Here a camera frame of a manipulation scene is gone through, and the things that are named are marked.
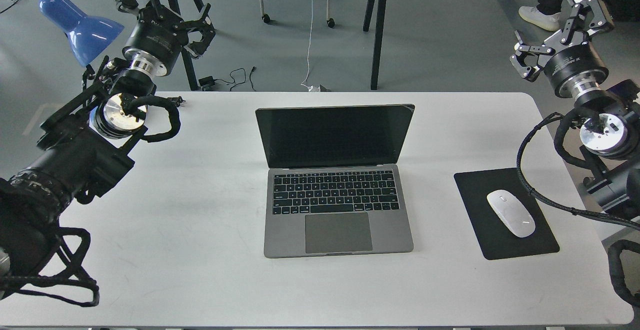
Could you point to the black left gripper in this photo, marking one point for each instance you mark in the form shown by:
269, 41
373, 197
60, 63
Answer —
156, 36

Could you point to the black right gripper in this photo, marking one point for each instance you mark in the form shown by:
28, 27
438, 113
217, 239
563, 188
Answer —
571, 65

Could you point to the grey laptop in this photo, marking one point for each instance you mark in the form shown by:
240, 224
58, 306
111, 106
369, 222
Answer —
334, 186

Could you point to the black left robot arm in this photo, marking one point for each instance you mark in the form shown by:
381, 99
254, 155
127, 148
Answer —
86, 143

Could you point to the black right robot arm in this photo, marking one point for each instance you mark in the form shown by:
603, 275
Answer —
601, 132

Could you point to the white sneaker of person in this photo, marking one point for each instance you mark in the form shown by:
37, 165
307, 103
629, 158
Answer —
534, 16

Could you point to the blue desk lamp shade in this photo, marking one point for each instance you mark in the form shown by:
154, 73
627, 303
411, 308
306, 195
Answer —
87, 35

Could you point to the white computer mouse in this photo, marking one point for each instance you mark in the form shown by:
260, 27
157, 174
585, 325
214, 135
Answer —
512, 212

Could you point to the black mouse pad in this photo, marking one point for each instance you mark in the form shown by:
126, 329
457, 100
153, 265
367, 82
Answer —
495, 239

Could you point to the black power adapter with cable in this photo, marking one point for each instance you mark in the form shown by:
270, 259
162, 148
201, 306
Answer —
238, 77

